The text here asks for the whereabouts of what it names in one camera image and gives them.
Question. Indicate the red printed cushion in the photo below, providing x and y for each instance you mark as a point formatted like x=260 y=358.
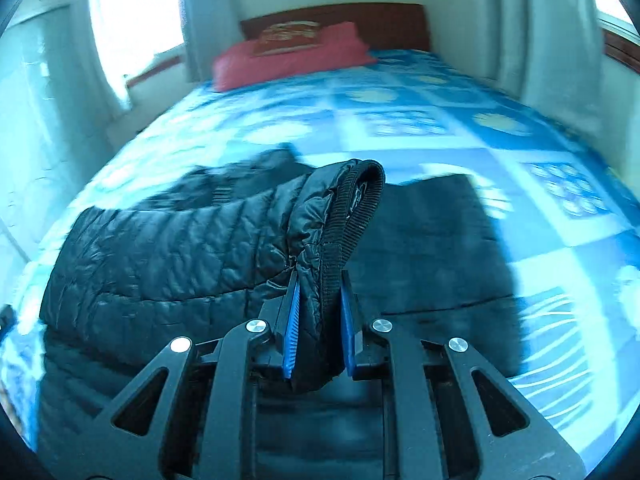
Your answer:
x=289 y=37

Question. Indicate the frosted glass wardrobe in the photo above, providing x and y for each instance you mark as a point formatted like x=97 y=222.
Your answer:
x=40 y=125

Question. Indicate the black quilted puffer jacket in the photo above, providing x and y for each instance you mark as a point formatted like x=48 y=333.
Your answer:
x=190 y=255

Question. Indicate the wooden headboard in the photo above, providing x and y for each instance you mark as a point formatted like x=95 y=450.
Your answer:
x=350 y=22

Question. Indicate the blue patterned bed sheet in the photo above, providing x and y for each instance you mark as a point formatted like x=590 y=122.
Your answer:
x=450 y=160

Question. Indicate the window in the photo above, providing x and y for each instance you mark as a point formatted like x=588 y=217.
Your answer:
x=135 y=10

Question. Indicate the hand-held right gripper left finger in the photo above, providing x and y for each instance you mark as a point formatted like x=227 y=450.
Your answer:
x=291 y=332

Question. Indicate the red pillow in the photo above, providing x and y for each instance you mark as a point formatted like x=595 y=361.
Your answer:
x=290 y=57

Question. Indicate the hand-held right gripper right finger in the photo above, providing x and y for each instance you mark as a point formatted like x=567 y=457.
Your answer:
x=348 y=332

